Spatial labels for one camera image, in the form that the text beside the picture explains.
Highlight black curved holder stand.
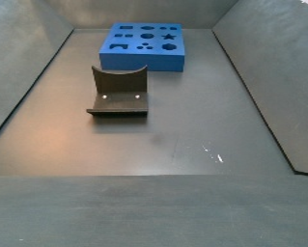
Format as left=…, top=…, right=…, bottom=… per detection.
left=86, top=67, right=148, bottom=116

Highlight blue shape sorter block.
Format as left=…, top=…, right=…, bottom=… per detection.
left=98, top=22, right=185, bottom=72

